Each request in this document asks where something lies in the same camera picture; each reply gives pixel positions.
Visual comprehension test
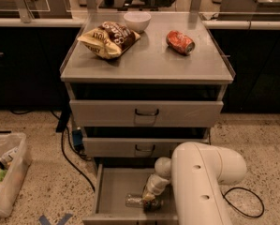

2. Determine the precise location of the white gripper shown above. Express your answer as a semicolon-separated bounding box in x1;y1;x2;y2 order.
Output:
142;173;170;202

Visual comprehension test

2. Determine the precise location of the top grey drawer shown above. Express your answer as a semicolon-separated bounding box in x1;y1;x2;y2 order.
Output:
70;100;223;128

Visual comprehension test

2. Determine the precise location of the black floor cable left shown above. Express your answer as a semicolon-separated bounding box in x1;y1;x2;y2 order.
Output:
9;109;96;193

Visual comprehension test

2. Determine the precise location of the blue power adapter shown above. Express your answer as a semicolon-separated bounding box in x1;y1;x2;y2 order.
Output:
71;128;83;151

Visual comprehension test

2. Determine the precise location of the grey metal drawer cabinet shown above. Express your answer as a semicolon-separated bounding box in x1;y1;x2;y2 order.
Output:
59;10;236;225

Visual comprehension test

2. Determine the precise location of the crushed red soda can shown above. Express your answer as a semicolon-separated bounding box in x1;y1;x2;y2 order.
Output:
166;30;195;55

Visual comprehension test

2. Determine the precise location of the yellow brown chip bag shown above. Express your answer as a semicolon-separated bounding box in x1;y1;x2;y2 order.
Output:
78;22;140;60

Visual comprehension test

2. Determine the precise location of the middle grey drawer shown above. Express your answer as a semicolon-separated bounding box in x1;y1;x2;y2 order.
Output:
82;138;209;158

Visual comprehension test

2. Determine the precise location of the clear plastic bin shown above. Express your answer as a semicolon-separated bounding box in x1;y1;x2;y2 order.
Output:
0;133;32;218

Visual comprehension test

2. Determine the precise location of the grey drawer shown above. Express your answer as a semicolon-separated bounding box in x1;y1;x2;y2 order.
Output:
70;100;223;128
83;164;179;225
82;138;209;158

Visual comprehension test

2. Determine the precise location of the clear plastic water bottle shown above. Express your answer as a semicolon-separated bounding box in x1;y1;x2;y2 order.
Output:
125;193;163;212

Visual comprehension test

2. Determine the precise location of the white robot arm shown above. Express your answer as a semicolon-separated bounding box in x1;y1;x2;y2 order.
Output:
142;142;247;225

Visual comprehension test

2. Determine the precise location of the black floor cable right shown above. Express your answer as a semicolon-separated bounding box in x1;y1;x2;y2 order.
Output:
222;186;266;219

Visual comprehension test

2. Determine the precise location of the black floor cable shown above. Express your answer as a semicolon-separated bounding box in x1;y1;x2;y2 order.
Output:
9;109;96;193
222;186;266;219

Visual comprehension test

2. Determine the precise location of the bottom grey drawer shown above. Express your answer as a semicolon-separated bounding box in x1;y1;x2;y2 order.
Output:
83;164;179;225

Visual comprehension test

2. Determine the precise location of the white bowl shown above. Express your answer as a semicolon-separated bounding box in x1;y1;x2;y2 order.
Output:
124;11;151;33

